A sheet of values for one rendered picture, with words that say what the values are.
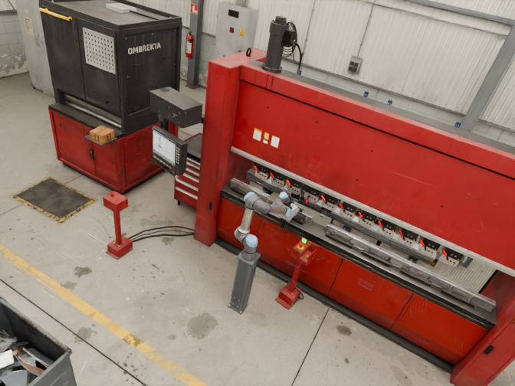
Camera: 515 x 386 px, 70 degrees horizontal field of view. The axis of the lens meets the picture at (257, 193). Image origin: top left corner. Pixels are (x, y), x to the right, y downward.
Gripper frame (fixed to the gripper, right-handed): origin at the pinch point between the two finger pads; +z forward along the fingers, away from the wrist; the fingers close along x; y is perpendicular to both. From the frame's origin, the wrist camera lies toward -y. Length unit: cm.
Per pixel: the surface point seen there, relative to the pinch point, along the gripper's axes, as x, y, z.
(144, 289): 79, -163, -5
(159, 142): 122, -29, -85
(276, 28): 59, 108, -128
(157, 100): 129, -1, -115
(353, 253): -79, 0, 17
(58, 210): 254, -167, -11
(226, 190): 77, -22, 0
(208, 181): 92, -27, -19
